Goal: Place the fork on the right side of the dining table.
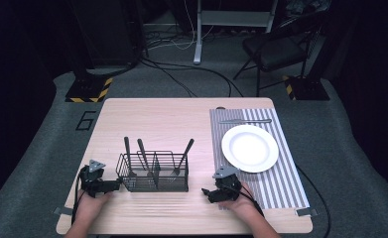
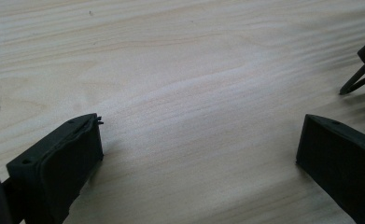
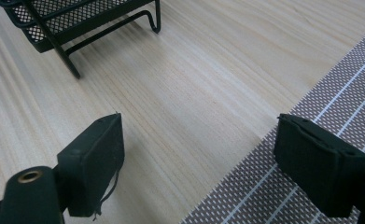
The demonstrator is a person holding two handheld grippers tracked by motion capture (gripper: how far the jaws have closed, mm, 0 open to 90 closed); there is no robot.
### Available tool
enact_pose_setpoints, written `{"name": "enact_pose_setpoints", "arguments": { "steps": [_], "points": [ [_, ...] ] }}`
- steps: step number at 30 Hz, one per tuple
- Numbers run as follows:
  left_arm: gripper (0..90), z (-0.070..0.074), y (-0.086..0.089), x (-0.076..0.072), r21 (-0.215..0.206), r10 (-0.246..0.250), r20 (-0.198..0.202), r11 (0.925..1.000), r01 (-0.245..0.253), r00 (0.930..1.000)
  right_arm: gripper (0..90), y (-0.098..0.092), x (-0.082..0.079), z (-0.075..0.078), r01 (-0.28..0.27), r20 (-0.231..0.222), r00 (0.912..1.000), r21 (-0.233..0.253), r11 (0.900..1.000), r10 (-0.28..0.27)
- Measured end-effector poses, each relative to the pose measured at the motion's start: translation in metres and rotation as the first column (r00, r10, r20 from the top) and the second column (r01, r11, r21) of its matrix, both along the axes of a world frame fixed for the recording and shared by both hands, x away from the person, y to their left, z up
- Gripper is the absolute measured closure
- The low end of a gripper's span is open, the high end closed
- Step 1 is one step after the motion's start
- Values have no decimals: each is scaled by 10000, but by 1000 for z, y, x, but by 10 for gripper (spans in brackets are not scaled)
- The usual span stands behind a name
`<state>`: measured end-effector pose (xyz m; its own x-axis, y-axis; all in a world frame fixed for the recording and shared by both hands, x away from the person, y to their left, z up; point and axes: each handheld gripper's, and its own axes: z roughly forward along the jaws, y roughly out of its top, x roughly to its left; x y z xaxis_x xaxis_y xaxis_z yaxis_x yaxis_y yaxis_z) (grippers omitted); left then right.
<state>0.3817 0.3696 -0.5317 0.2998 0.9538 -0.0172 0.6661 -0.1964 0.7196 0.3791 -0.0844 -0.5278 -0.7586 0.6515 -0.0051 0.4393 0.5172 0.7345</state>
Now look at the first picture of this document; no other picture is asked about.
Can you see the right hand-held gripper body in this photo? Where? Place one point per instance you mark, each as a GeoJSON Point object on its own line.
{"type": "Point", "coordinates": [227, 186]}

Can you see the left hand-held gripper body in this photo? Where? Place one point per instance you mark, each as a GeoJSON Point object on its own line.
{"type": "Point", "coordinates": [94, 185]}

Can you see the person's left hand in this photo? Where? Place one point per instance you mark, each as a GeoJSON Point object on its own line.
{"type": "Point", "coordinates": [90, 205]}

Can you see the person's right hand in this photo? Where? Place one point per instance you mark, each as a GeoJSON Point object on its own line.
{"type": "Point", "coordinates": [239, 205]}

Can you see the white round plate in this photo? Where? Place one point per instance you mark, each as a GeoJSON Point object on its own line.
{"type": "Point", "coordinates": [249, 148]}

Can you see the grey striped placemat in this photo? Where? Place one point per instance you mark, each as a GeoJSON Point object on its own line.
{"type": "Point", "coordinates": [290, 185]}

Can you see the grey table knife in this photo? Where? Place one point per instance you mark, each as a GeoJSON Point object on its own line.
{"type": "Point", "coordinates": [244, 121]}

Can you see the black base with hazard stripes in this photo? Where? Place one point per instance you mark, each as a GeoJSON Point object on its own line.
{"type": "Point", "coordinates": [89, 90]}
{"type": "Point", "coordinates": [309, 89]}

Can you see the black folding chair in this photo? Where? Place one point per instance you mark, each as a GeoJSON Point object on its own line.
{"type": "Point", "coordinates": [277, 49]}

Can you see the dark equipment cabinet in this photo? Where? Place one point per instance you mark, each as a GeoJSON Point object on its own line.
{"type": "Point", "coordinates": [112, 29]}

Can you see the white metal stand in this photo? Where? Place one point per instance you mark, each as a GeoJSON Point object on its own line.
{"type": "Point", "coordinates": [198, 36]}

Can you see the grey metal table bracket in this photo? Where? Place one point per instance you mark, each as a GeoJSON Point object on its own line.
{"type": "Point", "coordinates": [306, 212]}
{"type": "Point", "coordinates": [62, 211]}

